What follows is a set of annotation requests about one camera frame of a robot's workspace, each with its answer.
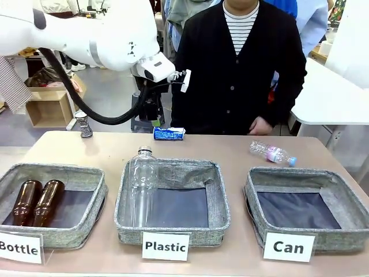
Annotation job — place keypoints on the grey plastic stool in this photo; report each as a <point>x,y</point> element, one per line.
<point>134,115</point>

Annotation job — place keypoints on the white panel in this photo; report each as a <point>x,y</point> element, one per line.
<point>351,37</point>

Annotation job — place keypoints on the white Bottle label sign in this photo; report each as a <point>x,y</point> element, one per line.
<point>20,248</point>

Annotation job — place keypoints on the white Plastic label sign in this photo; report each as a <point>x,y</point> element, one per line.
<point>165,246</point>

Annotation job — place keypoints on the person in grey jacket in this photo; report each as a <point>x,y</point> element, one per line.
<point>178,17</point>

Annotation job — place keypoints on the grey fabric basket can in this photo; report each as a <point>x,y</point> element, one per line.
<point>331,231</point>

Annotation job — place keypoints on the grey fabric basket plastic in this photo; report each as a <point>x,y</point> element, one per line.
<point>178,173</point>

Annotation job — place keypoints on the checkered cloth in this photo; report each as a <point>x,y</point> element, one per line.
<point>13,86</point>

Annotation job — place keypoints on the cardboard box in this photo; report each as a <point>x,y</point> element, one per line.
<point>49,109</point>

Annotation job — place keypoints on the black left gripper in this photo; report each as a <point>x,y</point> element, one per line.
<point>152,92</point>

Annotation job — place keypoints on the large clear plastic bottle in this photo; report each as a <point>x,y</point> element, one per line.
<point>142,179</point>

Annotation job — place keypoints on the crushed silver can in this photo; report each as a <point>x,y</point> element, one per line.
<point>85,127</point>

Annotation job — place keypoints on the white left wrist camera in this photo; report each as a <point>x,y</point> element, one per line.
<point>186,80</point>

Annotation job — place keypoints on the small pink-label plastic bottle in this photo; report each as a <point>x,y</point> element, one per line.
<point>274,153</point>

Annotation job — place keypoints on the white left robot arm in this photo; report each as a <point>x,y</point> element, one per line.
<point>86,31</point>

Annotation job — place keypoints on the grey fabric basket bottle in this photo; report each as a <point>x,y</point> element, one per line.
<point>72,233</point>

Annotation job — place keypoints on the clothes in cardboard box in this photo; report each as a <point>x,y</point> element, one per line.
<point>46,78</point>

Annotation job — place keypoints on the person in black cardigan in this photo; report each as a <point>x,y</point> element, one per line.
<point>213,75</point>

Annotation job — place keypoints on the person's hand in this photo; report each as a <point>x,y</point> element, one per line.
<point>261,127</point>

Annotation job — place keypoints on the person in white jacket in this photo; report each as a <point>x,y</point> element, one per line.
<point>78,67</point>

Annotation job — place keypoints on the white paper roll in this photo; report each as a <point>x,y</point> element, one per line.
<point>326,47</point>

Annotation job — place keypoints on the white Can label sign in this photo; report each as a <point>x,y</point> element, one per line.
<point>288,247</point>

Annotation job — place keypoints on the person in light blue coat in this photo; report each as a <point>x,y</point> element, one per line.
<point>312,26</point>

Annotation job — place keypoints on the brown glass bottle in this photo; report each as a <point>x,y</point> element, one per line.
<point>24,202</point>
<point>47,202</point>

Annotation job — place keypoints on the crushed blue white can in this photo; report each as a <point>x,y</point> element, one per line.
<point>168,133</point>

